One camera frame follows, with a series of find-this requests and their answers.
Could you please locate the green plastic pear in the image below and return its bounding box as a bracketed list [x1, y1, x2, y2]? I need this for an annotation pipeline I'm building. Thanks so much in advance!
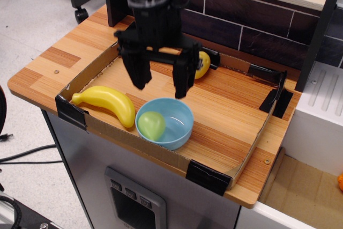
[137, 111, 166, 142]

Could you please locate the yellow plastic banana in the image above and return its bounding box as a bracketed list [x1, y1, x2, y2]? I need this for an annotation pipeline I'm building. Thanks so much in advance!
[72, 86, 136, 128]

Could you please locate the black vertical post right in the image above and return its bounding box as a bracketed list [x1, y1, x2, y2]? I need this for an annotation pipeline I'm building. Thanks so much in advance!
[295, 0, 337, 92]

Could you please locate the black power plug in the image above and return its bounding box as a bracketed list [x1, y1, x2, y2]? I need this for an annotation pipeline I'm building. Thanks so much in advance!
[0, 134, 13, 142]

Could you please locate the grey control panel with buttons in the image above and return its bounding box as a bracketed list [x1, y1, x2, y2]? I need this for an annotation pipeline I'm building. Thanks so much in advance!
[105, 167, 167, 228]

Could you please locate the orange toy object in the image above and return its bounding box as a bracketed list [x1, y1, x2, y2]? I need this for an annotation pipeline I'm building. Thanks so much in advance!
[337, 173, 343, 191]

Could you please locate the white toy sink unit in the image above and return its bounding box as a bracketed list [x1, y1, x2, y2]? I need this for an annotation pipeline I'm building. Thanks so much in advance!
[282, 62, 342, 175]

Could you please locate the yellow plastic potato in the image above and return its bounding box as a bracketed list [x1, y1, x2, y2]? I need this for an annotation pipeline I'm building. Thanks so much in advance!
[195, 51, 211, 79]

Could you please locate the black floor cable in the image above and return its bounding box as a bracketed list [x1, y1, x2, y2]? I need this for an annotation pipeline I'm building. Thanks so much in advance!
[0, 144, 64, 165]

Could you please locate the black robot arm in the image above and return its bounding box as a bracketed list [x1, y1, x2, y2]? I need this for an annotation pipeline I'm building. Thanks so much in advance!
[115, 0, 202, 99]

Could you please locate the cardboard fence with black tape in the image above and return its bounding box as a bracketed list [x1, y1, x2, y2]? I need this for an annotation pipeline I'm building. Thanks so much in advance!
[55, 21, 294, 197]

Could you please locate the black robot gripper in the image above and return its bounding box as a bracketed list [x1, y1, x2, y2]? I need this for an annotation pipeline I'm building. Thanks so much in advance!
[115, 0, 201, 99]

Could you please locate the light blue bowl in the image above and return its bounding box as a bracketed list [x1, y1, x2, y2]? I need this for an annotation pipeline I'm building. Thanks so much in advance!
[135, 98, 194, 150]

